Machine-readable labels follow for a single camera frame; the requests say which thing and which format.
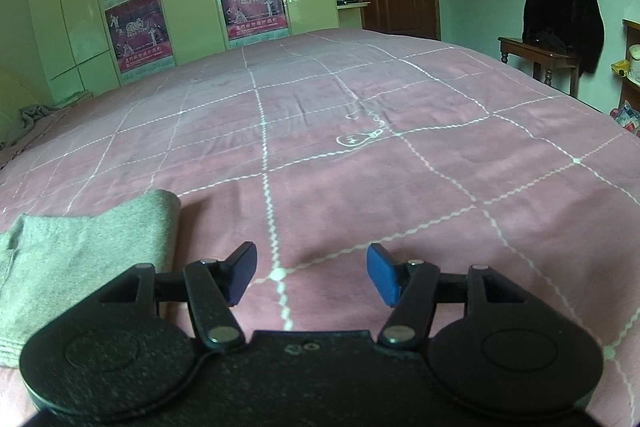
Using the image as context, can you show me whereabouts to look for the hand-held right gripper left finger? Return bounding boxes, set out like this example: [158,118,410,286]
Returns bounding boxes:
[95,241,258,352]

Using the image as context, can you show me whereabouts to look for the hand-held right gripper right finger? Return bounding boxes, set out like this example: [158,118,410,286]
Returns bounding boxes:
[366,243,536,350]

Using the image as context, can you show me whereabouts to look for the grey pants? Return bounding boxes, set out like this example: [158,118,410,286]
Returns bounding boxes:
[0,190,182,368]

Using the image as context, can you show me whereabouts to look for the pink checked bedsheet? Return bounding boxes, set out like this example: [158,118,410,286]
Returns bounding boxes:
[0,27,640,427]

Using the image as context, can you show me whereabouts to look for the crumpled grey cloth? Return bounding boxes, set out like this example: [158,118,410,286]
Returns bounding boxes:
[0,66,32,149]

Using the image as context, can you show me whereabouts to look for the colourful plastic bag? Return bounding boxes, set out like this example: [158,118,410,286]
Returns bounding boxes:
[609,100,640,131]

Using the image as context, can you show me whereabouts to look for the wooden cabinet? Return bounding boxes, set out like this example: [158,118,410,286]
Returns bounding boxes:
[617,18,640,114]

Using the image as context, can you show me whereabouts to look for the black jacket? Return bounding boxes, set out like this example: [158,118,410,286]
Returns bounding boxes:
[522,0,605,74]

